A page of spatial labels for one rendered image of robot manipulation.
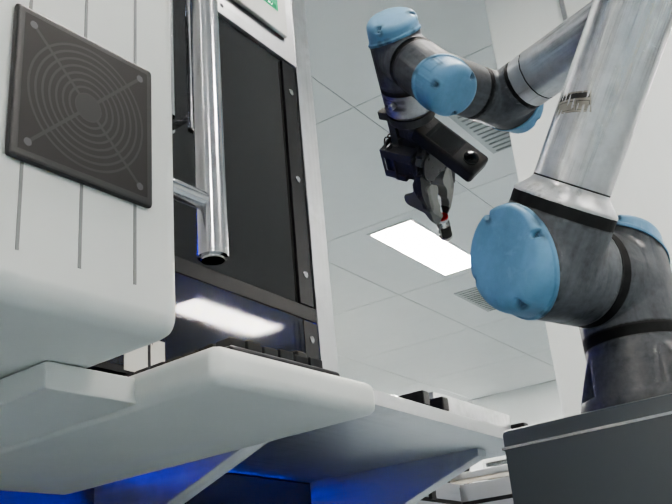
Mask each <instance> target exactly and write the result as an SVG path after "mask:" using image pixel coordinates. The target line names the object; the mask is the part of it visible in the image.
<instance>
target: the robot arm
mask: <svg viewBox="0 0 672 504"><path fill-rule="evenodd" d="M671 29H672V0H592V1H590V2H589V3H588V4H586V5H585V6H584V7H582V8H581V9H580V10H578V11H577V12H575V13H574V14H573V15H571V16H570V17H569V18H567V19H566V20H565V21H563V22H562V23H561V24H559V25H558V26H556V27H555V28H554V29H552V30H551V31H550V32H548V33H547V34H546V35H544V36H543V37H542V38H540V39H539V40H538V41H536V42H535V43H533V44H532V45H531V46H529V47H528V48H527V49H525V50H524V51H523V52H521V53H520V54H519V55H517V56H516V57H514V58H513V59H512V60H511V61H509V62H508V63H506V64H505V65H504V66H502V67H501V68H500V69H498V70H493V69H490V68H488V67H485V66H482V65H480V64H477V63H475V62H472V61H469V60H467V59H464V58H462V57H459V56H457V55H454V54H452V53H449V52H447V51H445V50H444V49H442V48H440V47H439V46H437V45H436V44H434V43H433V42H431V41H430V40H429V39H427V38H426V37H424V36H423V35H422V34H421V25H420V24H419V21H418V17H417V14H416V13H415V11H413V10H412V9H410V8H407V7H393V8H388V9H385V10H383V11H381V12H378V13H376V14H375V15H374V16H372V17H371V18H370V20H369V21H368V23H367V26H366V30H367V36H368V41H369V45H368V47H369V49H370V51H371V55H372V59H373V63H374V67H375V71H376V75H377V79H378V83H379V87H380V91H381V94H382V99H383V103H384V108H381V109H380V110H379V111H378V116H379V119H380V120H385V121H387V124H388V128H389V132H390V134H388V135H387V137H385V138H388V139H387V140H386V141H385V138H384V145H383V146H382V147H381V148H380V149H379V151H380V155H381V159H382V163H383V166H384V170H385V174H386V176H389V177H393V178H396V179H397V180H401V181H405V182H407V181H408V180H409V179H412V180H414V182H413V184H412V186H413V192H411V193H407V194H405V196H404V199H405V202H406V203H407V204H408V205H409V206H411V207H413V208H415V209H417V210H419V211H421V212H423V213H425V214H426V216H427V217H428V218H429V220H430V221H431V222H433V223H434V224H437V225H439V223H440V221H441V219H442V217H443V214H442V213H441V210H440V204H439V202H438V195H439V196H440V198H441V208H442V212H444V213H447V214H448V213H449V211H450V208H451V204H452V199H453V193H454V183H455V173H456V174H457V175H458V176H460V177H461V178H462V179H464V180H465V181H466V182H470V181H472V180H473V179H474V177H475V176H476V175H477V174H478V173H479V172H480V171H481V170H482V169H483V168H484V167H485V166H486V164H487V162H488V157H487V156H486V155H485V154H483V153H482V152H481V151H479V150H478V149H477V148H475V147H474V146H473V145H471V144H470V143H469V142H467V141H466V140H465V139H463V138H462V137H461V136H459V135H458V134H457V133H455V132H454V131H453V130H451V129H450V128H449V127H447V126H446V125H445V124H443V123H442V122H441V121H439V120H438V119H437V118H435V117H434V116H435V113H436V114H438V115H440V116H452V115H458V116H461V117H464V118H468V119H471V120H474V121H477V122H480V123H483V124H486V125H488V126H491V127H492V128H494V129H496V130H499V131H508V132H511V133H516V134H520V133H525V132H527V131H529V130H530V129H532V128H533V127H534V126H535V123H536V122H537V120H538V119H540V118H541V115H542V112H543V108H544V103H545V102H547V101H548V100H550V99H551V98H553V97H554V96H556V95H557V94H559V93H560V92H561V95H560V98H559V101H558V104H557V107H556V110H555V112H554V115H553V118H552V121H551V124H550V127H549V130H548V133H547V136H546V138H545V141H544V144H543V147H542V150H541V153H540V156H539V159H538V161H537V164H536V167H535V170H534V173H533V174H532V175H531V176H530V177H529V178H527V179H525V180H523V181H521V182H519V183H517V184H515V185H514V188H513V191H512V194H511V197H510V199H509V202H508V203H505V204H502V205H499V206H496V207H494V208H493V209H491V210H490V212H489V215H485V216H484V217H483V218H482V219H481V221H480V222H479V224H478V226H477V228H476V230H475V233H474V236H473V239H472V244H471V251H470V265H471V272H472V276H473V277H474V278H475V280H476V287H477V289H478V291H479V293H480V294H481V296H482V297H483V298H484V300H485V301H486V302H487V303H488V304H489V305H491V306H492V307H493V308H495V309H496V310H498V311H501V312H503V313H507V314H511V315H514V316H516V317H518V318H520V319H524V320H540V321H546V322H552V323H557V324H563V325H569V326H575V327H579V330H580V335H581V340H582V345H583V350H584V354H585V360H586V370H585V378H584V386H583V394H582V402H581V410H580V411H581V413H585V412H590V411H594V410H598V409H603V408H607V407H611V406H616V405H620V404H625V403H629V402H633V401H638V400H642V399H647V398H651V397H655V396H660V395H664V394H668V393H672V271H671V267H670V256H669V252H668V250H667V248H666V246H665V245H664V242H663V239H662V236H661V234H660V232H659V230H658V229H657V228H656V227H655V226H654V225H653V224H652V223H650V222H649V221H647V220H645V219H642V218H639V217H636V216H631V215H623V214H619V215H618V216H617V214H616V212H615V210H614V208H613V206H612V204H611V199H610V197H611V195H612V192H613V189H614V186H615V184H616V181H617V178H618V175H619V173H620V170H621V167H622V164H623V162H624V159H625V156H626V153H627V151H628V148H629V145H630V142H631V140H632V137H633V134H634V131H635V129H636V126H637V123H638V120H639V118H640V115H641V112H642V109H643V107H644V104H645V101H646V98H647V96H648V93H649V90H650V87H651V84H652V82H653V79H654V76H655V73H656V71H657V68H658V65H659V62H660V60H661V57H662V54H663V51H664V49H665V46H666V43H667V40H668V38H669V35H670V32H671ZM389 135H390V137H389ZM389 143H390V145H389V146H388V147H387V145H388V144H389ZM384 158H385V159H384ZM385 161H386V162H385ZM386 165H387V166H386ZM387 169H388V170H387Z"/></svg>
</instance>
